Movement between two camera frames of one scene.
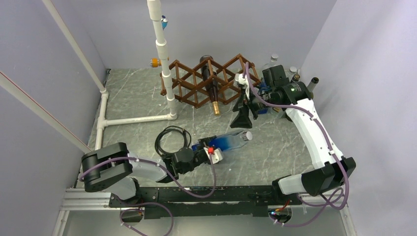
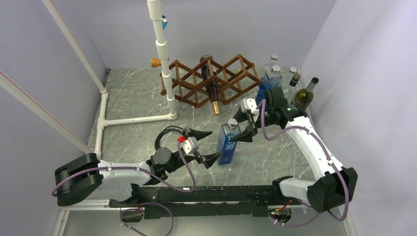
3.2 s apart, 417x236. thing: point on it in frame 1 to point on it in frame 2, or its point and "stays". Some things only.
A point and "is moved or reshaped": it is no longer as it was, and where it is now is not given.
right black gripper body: (245, 105) to (255, 124)
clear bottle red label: (274, 58) stays
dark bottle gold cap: (211, 85) stays
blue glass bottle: (226, 141) is moved or reshaped
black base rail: (160, 202) stays
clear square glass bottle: (289, 73) stays
